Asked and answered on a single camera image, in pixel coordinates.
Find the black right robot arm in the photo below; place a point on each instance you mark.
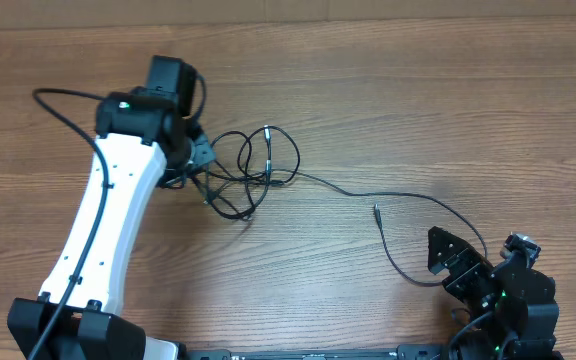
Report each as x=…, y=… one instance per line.
x=512, y=306

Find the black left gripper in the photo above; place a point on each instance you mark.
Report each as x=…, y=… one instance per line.
x=201, y=153

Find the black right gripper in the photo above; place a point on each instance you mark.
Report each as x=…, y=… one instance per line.
x=474, y=265

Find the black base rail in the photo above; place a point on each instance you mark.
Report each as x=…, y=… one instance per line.
x=401, y=352

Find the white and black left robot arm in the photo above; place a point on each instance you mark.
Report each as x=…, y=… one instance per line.
x=147, y=138

